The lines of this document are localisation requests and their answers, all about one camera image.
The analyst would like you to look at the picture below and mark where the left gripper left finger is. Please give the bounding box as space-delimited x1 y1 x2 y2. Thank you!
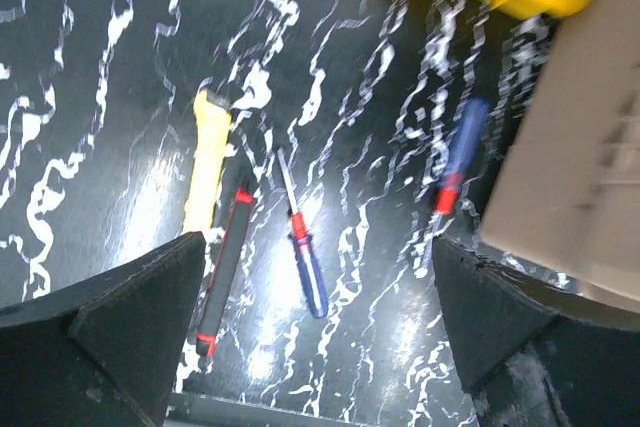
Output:
1 233 205 426

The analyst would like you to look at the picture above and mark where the red black utility knife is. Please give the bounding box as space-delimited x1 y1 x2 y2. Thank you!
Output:
196 187 254 357

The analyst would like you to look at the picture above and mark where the yellow utility knife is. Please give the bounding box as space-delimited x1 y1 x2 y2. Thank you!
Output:
182 88 232 233

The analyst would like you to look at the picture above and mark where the blue screwdriver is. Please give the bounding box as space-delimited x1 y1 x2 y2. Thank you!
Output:
276 149 328 319
417 97 492 273

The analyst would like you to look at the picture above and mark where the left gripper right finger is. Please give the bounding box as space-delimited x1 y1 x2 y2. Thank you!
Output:
432 239 639 426

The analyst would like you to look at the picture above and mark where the tan plastic tool box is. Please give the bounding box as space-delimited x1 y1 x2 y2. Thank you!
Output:
480 0 639 312

